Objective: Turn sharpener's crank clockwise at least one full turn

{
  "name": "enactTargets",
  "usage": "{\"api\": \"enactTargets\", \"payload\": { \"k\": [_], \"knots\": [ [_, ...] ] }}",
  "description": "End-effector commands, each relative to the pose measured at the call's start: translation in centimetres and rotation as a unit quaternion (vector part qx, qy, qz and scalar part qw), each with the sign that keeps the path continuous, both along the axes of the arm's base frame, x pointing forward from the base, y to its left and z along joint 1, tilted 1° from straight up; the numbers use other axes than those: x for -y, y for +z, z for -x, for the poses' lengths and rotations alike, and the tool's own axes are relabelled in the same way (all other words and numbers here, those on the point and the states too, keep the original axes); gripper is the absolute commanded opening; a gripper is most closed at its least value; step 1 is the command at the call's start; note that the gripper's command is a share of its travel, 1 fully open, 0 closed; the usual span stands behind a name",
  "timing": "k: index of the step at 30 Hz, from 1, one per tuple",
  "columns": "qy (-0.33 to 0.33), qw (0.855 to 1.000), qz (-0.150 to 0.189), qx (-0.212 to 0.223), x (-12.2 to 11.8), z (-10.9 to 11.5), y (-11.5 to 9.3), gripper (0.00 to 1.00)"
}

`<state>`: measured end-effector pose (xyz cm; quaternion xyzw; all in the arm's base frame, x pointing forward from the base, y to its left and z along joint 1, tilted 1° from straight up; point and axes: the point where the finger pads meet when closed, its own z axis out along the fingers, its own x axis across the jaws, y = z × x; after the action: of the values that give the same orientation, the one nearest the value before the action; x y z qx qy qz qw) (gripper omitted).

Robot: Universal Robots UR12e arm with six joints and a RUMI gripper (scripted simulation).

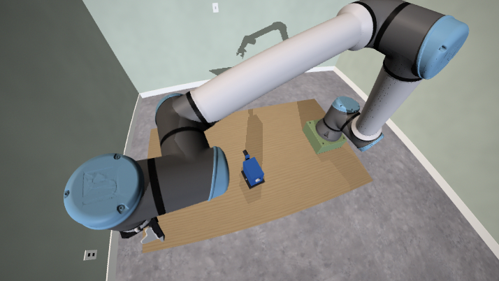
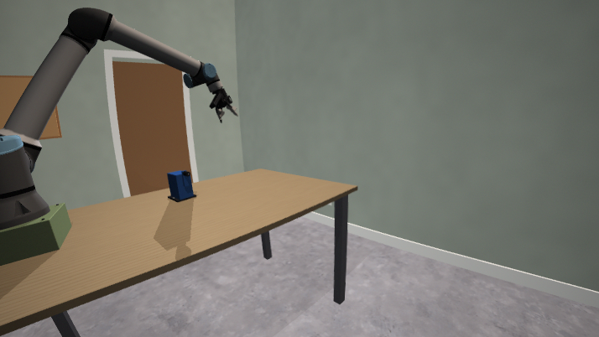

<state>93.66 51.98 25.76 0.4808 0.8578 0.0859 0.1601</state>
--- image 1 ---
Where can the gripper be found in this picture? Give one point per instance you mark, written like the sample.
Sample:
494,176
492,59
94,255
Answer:
153,232

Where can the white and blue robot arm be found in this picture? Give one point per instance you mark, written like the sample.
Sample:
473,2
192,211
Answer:
112,191

